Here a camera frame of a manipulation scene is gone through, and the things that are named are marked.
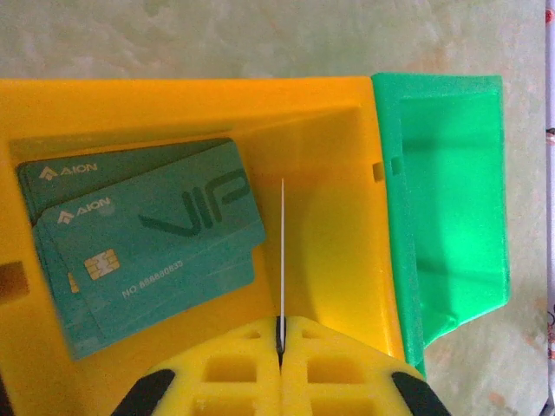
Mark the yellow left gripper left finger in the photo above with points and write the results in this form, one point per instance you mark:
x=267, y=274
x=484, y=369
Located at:
x=234, y=372

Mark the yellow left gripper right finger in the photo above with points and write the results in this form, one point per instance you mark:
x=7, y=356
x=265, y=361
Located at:
x=329, y=372

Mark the teal AION VIP card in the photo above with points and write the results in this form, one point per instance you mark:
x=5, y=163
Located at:
x=225, y=286
x=282, y=260
x=108, y=173
x=152, y=242

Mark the yellow plastic bin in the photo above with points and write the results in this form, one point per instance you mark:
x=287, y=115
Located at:
x=338, y=195

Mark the green plastic bin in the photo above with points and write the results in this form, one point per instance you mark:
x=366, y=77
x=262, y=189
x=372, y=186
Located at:
x=455, y=195

